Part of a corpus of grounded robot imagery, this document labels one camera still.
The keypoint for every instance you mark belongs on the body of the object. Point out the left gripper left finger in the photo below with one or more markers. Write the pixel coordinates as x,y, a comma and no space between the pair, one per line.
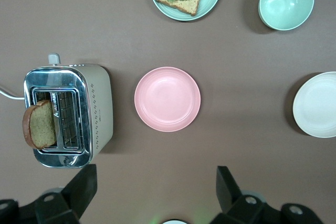
84,187

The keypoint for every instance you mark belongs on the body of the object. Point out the green bowl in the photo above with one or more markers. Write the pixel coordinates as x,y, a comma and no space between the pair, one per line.
286,1

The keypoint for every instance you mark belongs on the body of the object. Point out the pink plate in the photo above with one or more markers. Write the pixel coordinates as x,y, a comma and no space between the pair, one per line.
168,99

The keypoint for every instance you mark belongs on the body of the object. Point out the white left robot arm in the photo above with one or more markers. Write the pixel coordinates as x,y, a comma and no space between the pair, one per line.
173,222

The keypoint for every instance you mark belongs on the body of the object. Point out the beige chrome two-slot toaster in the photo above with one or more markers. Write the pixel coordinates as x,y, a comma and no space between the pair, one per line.
101,108

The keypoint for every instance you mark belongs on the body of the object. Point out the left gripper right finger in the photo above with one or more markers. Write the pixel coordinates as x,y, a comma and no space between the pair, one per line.
228,190

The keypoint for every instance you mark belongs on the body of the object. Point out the brown toast slice in toaster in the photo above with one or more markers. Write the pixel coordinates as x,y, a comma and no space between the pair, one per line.
42,124

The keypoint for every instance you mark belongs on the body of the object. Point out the beige plate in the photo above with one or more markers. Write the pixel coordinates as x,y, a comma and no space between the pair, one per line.
317,103

